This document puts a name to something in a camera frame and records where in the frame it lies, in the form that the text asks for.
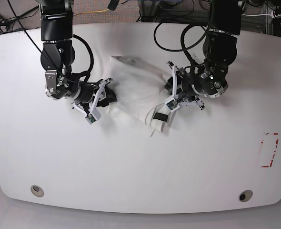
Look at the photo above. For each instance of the white printed T-shirt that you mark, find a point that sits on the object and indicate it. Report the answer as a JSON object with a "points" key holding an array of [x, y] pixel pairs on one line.
{"points": [[140, 92]]}

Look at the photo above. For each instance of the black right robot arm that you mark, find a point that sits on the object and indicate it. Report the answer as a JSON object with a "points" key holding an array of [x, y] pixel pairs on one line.
{"points": [[58, 56]]}

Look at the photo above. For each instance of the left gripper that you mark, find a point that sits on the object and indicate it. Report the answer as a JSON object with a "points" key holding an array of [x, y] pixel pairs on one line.
{"points": [[208, 82]]}

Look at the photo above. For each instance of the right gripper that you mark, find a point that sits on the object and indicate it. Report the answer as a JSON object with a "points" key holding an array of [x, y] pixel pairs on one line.
{"points": [[58, 87]]}

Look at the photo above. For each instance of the table cable grommet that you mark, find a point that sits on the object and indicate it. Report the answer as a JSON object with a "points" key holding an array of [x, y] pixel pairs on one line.
{"points": [[37, 191], [245, 196]]}

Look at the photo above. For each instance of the right table cable grommet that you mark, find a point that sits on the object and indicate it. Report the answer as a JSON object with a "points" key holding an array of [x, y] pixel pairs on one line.
{"points": [[245, 196]]}

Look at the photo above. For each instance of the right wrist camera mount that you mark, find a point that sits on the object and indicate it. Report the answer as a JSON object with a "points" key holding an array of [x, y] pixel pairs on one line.
{"points": [[90, 111]]}

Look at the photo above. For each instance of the left table cable grommet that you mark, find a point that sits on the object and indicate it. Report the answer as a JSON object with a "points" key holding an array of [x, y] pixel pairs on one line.
{"points": [[37, 191]]}

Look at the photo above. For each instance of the red tape rectangle marker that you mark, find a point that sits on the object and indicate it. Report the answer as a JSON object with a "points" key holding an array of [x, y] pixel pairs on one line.
{"points": [[268, 149]]}

